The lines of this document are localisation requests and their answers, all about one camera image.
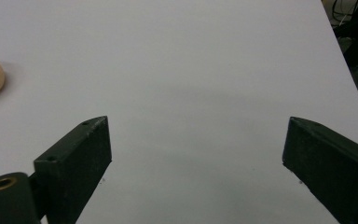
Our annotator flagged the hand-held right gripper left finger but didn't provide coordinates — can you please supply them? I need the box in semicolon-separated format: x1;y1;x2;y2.
33;115;113;224

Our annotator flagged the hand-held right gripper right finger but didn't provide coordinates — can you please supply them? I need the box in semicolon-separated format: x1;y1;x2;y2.
282;116;358;224

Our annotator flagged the black cable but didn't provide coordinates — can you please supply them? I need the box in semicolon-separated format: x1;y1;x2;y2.
331;0;358;21

